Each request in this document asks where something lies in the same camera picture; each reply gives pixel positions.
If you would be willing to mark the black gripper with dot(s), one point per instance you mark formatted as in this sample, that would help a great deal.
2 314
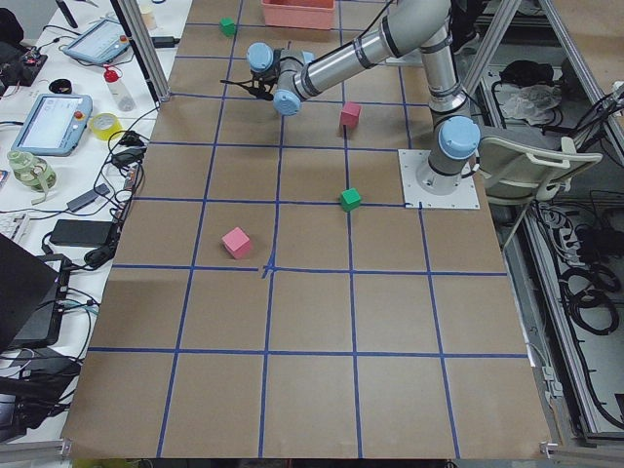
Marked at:
256 88

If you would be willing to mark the green foam cube near bin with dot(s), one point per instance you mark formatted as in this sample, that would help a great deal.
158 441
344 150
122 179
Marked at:
228 26

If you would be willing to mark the pink plastic bin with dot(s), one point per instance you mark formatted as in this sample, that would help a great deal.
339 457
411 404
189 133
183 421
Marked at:
312 14

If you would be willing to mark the pink foam cube centre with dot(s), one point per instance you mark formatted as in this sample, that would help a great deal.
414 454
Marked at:
350 114

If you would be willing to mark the pink foam cube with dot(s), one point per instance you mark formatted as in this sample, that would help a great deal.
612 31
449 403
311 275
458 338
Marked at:
350 114
237 243

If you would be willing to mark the clear squeeze bottle red cap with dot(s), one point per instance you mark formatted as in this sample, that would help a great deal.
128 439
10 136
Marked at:
118 90

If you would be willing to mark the pink foam cube outer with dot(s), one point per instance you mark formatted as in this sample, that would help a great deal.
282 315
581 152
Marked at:
237 243

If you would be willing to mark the teach pendant far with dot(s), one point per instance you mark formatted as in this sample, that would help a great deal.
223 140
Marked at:
102 43

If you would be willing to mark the teach pendant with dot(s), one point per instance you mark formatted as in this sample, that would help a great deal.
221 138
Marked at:
102 43
54 125

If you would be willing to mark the yellow tape roll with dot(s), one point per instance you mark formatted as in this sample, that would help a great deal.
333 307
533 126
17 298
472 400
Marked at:
105 126

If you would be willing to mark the teach pendant near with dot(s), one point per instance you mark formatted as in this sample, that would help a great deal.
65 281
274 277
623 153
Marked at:
54 125

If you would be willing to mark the black power adapter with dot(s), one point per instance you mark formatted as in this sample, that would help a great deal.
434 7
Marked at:
81 233

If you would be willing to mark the grey office chair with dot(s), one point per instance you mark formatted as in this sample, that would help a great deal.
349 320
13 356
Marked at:
518 174

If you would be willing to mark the black laptop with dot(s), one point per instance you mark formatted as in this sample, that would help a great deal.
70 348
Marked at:
32 289

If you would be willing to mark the aluminium frame post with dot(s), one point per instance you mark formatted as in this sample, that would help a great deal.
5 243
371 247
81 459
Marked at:
128 14

